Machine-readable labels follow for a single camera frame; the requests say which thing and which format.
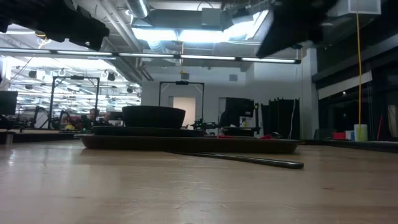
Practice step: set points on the black background table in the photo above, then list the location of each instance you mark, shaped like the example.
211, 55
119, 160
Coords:
245, 130

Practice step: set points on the grey wall vent grille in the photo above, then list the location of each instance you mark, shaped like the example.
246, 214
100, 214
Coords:
233, 77

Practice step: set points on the person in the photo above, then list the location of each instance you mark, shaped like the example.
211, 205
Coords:
227, 119
92, 115
106, 116

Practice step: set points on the translucent plastic cup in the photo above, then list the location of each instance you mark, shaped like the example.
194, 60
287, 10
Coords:
360, 133

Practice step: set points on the red cloth napkin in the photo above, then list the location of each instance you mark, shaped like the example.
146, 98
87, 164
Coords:
224, 137

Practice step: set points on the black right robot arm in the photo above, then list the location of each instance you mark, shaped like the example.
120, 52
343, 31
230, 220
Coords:
320, 15

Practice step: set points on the long ceiling light strip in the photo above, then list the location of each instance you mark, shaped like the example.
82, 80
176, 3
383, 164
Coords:
140, 55

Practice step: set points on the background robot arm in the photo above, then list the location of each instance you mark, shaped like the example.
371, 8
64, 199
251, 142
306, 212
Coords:
203, 125

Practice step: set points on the silver ventilation duct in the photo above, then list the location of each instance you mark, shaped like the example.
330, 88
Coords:
138, 7

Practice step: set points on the black wall screen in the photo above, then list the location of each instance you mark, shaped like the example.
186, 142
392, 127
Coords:
242, 105

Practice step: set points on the red box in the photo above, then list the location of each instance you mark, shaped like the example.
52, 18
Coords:
339, 136

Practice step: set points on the black curtain panels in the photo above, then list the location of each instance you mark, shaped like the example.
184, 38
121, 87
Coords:
281, 118

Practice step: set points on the black ceiling camera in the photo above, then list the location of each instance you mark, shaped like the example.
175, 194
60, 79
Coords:
296, 46

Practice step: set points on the white ceiling box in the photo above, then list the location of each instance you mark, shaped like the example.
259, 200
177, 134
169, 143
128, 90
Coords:
363, 7

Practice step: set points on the black round plate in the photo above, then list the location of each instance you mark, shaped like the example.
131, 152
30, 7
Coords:
140, 132

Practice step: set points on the black bowl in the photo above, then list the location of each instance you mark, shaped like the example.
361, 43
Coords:
152, 116

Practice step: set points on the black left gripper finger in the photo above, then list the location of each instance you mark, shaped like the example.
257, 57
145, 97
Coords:
96, 27
93, 40

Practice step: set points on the brown plastic tray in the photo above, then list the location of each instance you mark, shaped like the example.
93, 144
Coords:
186, 145

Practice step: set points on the black computer monitor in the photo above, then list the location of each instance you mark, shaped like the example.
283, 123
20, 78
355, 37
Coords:
7, 102

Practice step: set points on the grey hanging sign box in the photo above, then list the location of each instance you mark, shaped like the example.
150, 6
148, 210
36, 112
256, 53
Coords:
185, 76

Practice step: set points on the black aluminium table frame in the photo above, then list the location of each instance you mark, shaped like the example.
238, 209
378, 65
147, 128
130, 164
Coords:
357, 145

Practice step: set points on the black gantry frame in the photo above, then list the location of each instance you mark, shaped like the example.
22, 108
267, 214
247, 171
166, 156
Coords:
77, 77
182, 82

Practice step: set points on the black round ceiling lamp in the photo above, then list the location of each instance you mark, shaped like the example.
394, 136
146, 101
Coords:
42, 35

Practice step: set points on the white and blue box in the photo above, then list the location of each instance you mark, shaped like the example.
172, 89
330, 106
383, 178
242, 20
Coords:
349, 135

